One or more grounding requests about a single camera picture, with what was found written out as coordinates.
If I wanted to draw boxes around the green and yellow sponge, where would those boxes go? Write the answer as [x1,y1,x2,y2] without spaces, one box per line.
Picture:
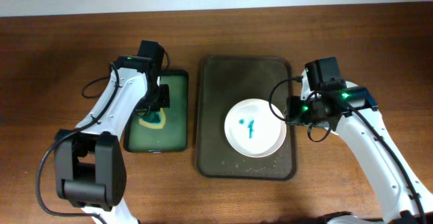
[139,108,166,129]

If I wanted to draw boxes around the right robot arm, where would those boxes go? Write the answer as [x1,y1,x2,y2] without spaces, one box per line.
[285,86,432,223]

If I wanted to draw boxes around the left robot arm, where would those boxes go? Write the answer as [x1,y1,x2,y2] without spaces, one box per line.
[53,55,169,223]

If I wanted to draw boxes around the white plate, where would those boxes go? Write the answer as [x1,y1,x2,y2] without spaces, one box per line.
[329,81,357,136]
[224,99,287,158]

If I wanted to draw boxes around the green water tray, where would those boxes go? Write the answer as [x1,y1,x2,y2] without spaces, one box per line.
[123,70,189,153]

